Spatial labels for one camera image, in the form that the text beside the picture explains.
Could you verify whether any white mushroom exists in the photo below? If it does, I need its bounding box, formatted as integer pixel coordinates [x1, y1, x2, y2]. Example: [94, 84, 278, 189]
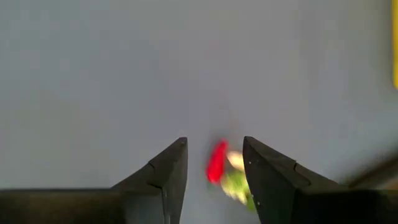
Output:
[226, 151, 246, 172]

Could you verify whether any grey table mat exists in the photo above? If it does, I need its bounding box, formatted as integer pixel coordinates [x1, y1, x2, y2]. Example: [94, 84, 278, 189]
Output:
[0, 0, 398, 224]

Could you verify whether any yellow plastic basket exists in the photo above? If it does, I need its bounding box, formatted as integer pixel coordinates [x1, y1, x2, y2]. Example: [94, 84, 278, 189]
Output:
[391, 0, 398, 90]

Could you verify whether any light green round fruit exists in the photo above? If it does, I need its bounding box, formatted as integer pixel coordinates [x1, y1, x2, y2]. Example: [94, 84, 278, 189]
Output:
[220, 169, 253, 206]

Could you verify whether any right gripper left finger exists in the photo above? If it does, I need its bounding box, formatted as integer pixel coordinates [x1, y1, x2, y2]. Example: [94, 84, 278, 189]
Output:
[0, 136, 189, 224]

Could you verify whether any red chili pepper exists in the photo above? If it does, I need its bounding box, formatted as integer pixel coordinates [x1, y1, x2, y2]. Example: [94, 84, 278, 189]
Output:
[205, 139, 230, 185]

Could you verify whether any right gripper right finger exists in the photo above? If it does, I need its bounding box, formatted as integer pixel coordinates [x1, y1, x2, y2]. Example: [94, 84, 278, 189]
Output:
[242, 135, 398, 224]

